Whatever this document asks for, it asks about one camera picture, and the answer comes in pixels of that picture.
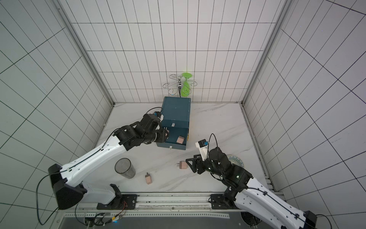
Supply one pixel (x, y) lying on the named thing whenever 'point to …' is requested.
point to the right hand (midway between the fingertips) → (186, 160)
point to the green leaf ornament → (185, 85)
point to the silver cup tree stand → (179, 85)
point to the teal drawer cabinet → (176, 112)
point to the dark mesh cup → (123, 166)
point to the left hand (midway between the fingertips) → (162, 137)
